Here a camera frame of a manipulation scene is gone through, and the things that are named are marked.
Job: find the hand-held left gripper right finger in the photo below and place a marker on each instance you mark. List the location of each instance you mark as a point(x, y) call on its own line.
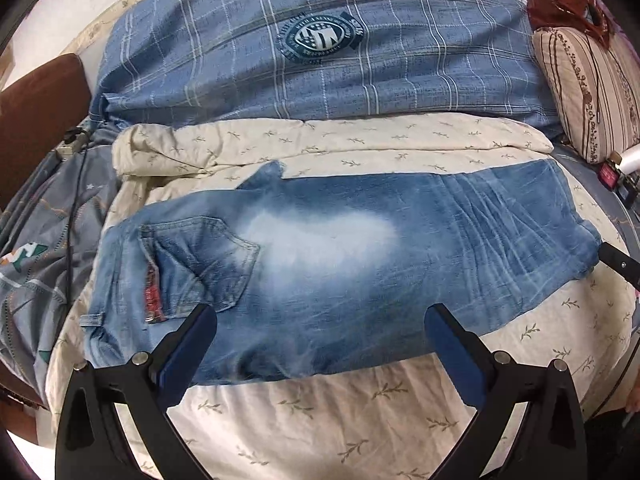
point(452, 355)

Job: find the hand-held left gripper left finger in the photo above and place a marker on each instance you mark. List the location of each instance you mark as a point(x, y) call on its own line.
point(182, 360)

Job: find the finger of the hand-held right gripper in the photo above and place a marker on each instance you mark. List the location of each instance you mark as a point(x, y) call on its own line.
point(622, 262)

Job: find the blue denim pants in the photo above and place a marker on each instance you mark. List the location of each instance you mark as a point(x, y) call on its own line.
point(350, 270)

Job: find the blue-grey bed sheet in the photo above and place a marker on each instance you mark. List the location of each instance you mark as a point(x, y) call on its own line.
point(600, 215)

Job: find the black adapter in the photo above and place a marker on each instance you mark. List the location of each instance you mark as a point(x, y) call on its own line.
point(629, 190)

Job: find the cream leaf-print blanket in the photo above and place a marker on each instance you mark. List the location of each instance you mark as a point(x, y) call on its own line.
point(350, 435)

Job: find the grey printed quilt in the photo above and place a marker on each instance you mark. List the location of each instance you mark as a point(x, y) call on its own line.
point(35, 285)

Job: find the striped floral pillow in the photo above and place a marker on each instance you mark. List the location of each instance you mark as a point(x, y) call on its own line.
point(590, 90)

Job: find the brown sofa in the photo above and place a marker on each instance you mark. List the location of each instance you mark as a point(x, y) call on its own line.
point(35, 120)

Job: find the blue plaid blanket with emblem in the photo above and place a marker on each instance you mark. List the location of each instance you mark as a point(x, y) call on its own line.
point(225, 60)

